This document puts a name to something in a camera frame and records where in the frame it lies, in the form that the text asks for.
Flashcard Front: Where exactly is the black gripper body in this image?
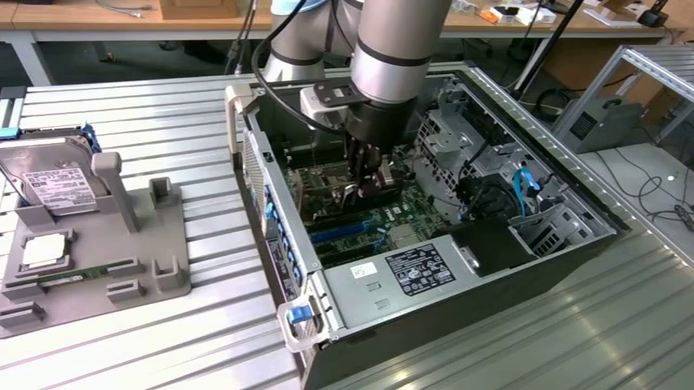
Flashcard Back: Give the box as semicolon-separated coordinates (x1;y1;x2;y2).
340;98;417;154

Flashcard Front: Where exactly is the graphics card with black fan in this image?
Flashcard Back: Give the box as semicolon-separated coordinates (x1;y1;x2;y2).
293;164;405;215

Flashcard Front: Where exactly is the green motherboard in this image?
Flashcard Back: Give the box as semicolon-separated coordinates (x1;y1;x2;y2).
273;136;453;269

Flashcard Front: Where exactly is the silver drive cage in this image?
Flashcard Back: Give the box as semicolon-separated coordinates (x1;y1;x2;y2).
412;79;524;198

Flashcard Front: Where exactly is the silver chipset heatsink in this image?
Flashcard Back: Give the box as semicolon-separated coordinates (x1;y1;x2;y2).
387;225;428;249

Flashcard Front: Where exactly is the black expansion slot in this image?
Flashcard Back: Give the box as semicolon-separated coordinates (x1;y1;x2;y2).
317;249;381;267
305;214;365;232
312;239;376;256

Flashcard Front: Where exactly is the blue expansion slot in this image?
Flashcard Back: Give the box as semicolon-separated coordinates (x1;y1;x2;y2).
305;220;371;245

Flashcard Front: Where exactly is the black plastic shroud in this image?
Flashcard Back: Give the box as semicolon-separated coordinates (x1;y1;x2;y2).
432;218;539;278

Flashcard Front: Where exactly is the silver power supply unit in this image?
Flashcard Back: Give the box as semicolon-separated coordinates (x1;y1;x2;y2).
317;234;481;331

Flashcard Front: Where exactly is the silver disk bay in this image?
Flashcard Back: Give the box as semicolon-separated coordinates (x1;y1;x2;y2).
505;202;595;260

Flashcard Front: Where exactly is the black tripod pole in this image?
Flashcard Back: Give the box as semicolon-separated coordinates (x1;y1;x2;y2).
511;0;587;93

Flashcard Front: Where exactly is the black open PC case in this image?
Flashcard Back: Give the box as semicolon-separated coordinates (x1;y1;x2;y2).
224;60;633;390

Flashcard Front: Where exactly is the grey computer box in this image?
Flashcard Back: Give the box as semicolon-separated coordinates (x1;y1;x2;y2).
565;97;660;154

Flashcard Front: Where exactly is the cardboard box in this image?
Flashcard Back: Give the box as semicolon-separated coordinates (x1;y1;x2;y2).
158;0;240;20

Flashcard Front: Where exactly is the white flat box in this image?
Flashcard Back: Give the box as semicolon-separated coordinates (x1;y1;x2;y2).
581;0;644;29

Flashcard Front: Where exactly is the grey parts rack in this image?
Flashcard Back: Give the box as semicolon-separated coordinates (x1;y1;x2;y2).
0;152;192;339

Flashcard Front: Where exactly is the black webcam device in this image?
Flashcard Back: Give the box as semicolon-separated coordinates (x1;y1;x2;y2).
635;0;672;28

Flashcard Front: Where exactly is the hard disk with blue rails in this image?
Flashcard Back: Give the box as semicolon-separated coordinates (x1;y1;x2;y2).
0;120;113;217

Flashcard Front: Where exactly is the green RAM stick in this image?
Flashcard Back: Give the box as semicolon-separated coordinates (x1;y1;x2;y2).
10;266;118;288

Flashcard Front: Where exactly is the silver CPU chip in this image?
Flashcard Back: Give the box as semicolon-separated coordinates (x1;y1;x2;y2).
20;234;69;268

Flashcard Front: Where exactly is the wooden desk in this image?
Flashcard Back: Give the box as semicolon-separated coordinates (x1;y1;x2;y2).
0;0;687;41

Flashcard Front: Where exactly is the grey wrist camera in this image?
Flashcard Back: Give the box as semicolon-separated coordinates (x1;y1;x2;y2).
298;80;363;132

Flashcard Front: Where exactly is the black wire bundle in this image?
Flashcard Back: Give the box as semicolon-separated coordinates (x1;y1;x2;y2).
456;174;523;223

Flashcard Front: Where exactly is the blue data wire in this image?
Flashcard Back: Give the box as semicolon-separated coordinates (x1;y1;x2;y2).
511;167;544;219

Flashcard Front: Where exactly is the black camera cable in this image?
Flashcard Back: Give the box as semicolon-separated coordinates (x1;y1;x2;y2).
250;0;348;135

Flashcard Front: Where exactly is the hanging cable with metal plug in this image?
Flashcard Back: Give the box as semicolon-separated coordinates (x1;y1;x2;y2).
225;0;257;76

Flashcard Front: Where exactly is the aluminium profile frame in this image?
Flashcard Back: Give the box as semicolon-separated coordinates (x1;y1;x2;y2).
551;43;694;155

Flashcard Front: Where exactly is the grey cable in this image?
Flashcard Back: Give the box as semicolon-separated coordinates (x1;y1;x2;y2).
94;0;148;20

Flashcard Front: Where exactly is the black floor cable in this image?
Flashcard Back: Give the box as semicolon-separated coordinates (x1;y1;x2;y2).
595;145;694;233

